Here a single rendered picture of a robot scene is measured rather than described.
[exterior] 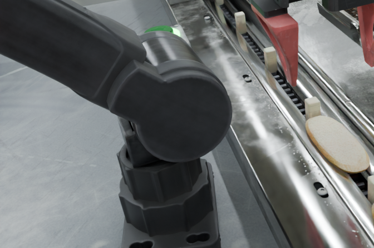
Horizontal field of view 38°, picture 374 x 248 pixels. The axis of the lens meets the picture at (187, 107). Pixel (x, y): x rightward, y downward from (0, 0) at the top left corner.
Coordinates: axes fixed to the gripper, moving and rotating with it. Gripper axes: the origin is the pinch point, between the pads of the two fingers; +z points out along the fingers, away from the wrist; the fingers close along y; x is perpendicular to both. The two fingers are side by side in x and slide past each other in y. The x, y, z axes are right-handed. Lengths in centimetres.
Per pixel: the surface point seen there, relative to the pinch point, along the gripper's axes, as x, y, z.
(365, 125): -0.7, 3.0, 6.9
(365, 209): -10.3, -1.8, 8.1
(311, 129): 1.4, -1.7, 7.3
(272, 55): 18.1, -0.1, 6.8
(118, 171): 7.9, -21.8, 11.1
